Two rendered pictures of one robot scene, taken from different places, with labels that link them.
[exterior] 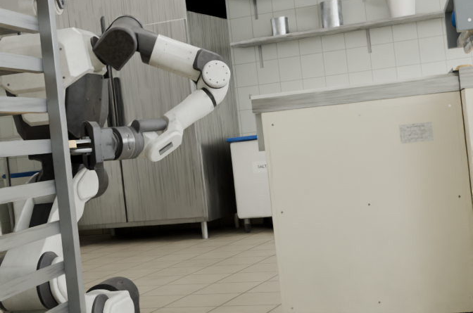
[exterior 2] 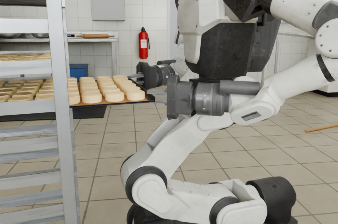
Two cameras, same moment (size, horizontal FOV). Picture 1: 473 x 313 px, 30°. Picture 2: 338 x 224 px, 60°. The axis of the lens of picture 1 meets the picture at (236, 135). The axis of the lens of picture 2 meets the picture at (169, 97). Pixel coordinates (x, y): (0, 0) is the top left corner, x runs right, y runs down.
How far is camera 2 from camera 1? 186 cm
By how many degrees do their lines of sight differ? 60
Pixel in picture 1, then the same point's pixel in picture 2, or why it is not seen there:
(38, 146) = (25, 107)
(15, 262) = (129, 163)
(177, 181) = not seen: outside the picture
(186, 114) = (283, 83)
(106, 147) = (181, 102)
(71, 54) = (203, 4)
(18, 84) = (181, 27)
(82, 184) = (204, 119)
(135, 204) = not seen: outside the picture
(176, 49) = (297, 0)
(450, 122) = not seen: outside the picture
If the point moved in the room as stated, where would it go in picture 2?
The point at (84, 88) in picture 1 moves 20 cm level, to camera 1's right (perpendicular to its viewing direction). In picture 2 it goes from (216, 37) to (269, 38)
